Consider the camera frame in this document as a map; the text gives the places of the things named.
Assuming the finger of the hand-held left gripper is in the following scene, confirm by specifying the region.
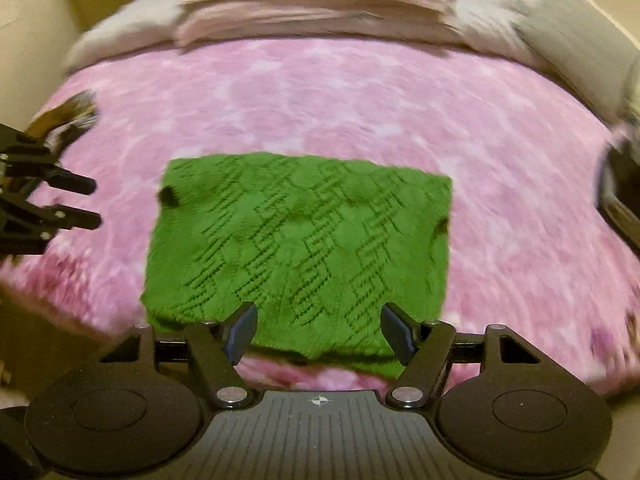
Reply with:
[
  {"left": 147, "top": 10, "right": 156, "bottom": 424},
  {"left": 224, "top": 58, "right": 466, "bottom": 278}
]
[
  {"left": 0, "top": 200, "right": 102, "bottom": 256},
  {"left": 0, "top": 127, "right": 97, "bottom": 196}
]

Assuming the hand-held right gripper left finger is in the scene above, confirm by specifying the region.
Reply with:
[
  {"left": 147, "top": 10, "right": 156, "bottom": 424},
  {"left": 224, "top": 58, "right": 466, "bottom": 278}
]
[{"left": 100, "top": 302, "right": 259, "bottom": 408}]

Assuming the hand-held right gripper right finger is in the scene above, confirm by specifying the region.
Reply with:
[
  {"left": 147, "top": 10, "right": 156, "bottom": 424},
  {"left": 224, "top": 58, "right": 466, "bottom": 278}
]
[{"left": 382, "top": 304, "right": 543, "bottom": 408}]

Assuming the green knitted sweater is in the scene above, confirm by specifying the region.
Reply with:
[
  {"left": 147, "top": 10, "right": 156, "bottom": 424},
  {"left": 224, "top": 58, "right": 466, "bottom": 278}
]
[{"left": 140, "top": 152, "right": 453, "bottom": 378}]

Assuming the pink floral blanket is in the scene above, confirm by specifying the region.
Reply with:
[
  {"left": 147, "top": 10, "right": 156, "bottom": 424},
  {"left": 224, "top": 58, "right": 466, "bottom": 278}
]
[{"left": 0, "top": 37, "right": 640, "bottom": 396}]

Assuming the dark cloth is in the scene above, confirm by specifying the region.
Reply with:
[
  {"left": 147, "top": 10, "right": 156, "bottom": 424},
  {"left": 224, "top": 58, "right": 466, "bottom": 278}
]
[{"left": 595, "top": 142, "right": 640, "bottom": 241}]

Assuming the pink folded blanket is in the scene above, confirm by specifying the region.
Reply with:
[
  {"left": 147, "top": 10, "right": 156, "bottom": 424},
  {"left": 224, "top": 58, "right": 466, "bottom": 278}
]
[{"left": 172, "top": 0, "right": 453, "bottom": 48}]

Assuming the grey striped pillow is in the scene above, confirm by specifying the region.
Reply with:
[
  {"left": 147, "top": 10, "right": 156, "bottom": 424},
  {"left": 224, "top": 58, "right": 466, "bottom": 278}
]
[{"left": 62, "top": 0, "right": 640, "bottom": 116}]

